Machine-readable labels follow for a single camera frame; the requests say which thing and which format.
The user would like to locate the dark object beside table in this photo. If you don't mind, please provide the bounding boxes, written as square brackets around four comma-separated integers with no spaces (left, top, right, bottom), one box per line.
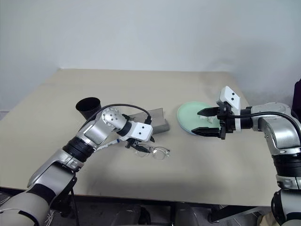
[293,80,301,112]

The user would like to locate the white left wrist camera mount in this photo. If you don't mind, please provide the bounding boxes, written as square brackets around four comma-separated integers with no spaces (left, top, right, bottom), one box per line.
[117,121,154,143]

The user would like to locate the white wire bundle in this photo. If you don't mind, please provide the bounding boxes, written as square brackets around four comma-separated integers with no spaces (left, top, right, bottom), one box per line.
[46,208,56,226]

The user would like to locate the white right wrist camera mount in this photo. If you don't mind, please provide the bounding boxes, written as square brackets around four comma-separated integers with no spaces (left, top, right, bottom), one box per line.
[216,86,242,131]

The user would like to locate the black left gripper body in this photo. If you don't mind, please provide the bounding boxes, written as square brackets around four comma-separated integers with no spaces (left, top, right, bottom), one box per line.
[125,137,142,150]

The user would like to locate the grey open glasses case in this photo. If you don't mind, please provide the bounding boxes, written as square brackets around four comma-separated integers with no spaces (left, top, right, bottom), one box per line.
[128,107,171,135]

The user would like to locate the mint green plate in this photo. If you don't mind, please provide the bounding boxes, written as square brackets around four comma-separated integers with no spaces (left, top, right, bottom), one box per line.
[176,101,223,137]

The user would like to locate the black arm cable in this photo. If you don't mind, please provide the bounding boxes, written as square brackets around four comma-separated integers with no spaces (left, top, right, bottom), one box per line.
[82,103,152,125]
[230,110,301,137]

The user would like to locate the white marker with blue cap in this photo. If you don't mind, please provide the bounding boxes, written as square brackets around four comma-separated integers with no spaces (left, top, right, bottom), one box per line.
[95,138,121,153]

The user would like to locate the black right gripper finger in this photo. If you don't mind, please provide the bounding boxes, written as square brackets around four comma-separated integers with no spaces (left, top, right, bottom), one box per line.
[191,127,222,138]
[197,107,221,118]

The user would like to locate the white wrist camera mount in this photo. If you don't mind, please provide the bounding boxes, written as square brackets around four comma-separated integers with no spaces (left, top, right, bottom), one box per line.
[216,86,242,131]
[117,121,154,143]

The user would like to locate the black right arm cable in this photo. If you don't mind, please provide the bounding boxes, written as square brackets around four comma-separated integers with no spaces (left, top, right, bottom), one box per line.
[230,110,301,137]

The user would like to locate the black cup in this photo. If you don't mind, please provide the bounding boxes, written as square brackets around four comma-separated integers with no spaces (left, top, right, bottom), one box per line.
[75,96,102,121]

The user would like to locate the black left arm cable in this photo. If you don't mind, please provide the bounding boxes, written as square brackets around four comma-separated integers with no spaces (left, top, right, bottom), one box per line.
[82,103,152,125]

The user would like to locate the grey rounded shape under table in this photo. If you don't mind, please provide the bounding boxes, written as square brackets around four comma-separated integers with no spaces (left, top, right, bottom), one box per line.
[175,202,209,226]

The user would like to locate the clear frame glasses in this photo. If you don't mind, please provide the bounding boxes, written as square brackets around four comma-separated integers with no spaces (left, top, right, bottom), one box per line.
[134,145,171,162]

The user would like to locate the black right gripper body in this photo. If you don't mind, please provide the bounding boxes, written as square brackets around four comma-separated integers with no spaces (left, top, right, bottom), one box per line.
[216,101,237,140]

